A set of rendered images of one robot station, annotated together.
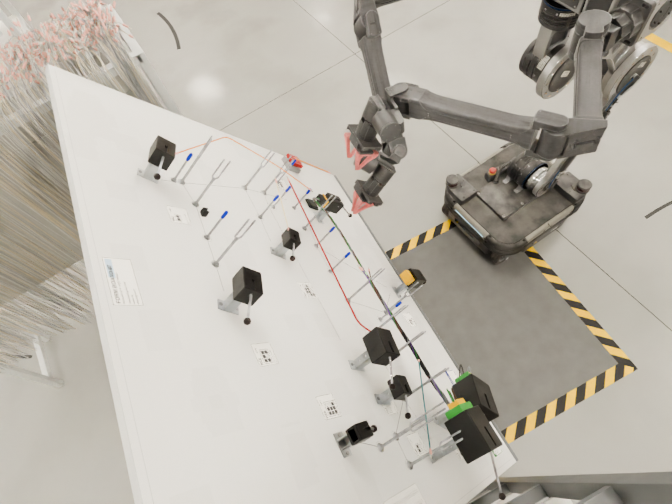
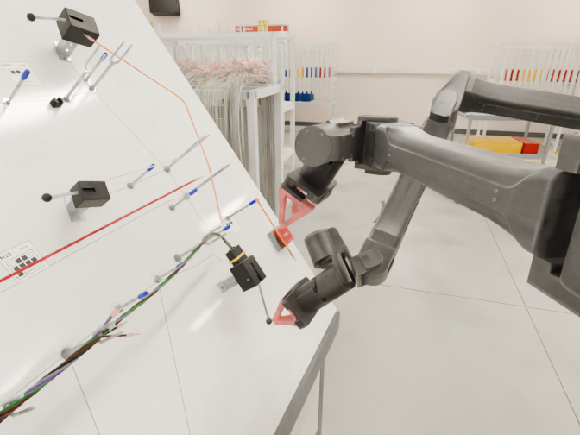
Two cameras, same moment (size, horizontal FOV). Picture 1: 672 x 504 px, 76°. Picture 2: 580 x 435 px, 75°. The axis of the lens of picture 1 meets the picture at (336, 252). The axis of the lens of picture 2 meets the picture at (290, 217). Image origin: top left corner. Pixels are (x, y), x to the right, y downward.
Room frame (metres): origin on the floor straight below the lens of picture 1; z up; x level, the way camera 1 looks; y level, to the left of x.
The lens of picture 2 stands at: (0.29, -0.49, 1.56)
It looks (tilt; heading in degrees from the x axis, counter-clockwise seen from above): 23 degrees down; 35
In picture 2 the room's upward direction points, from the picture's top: straight up
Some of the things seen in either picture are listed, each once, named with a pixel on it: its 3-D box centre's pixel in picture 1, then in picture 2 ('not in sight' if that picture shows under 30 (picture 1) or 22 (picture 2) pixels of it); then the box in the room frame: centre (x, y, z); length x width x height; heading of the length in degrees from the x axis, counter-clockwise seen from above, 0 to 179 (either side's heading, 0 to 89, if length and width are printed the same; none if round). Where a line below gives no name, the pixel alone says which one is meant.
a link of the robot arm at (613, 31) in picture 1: (591, 36); not in sight; (0.86, -0.81, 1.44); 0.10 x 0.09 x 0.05; 109
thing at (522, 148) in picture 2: not in sight; (488, 152); (5.00, 0.10, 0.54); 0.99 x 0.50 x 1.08; 120
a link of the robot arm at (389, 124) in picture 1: (393, 115); (347, 146); (0.80, -0.24, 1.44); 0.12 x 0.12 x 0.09; 6
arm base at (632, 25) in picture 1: (620, 24); not in sight; (0.87, -0.89, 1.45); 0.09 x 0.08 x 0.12; 19
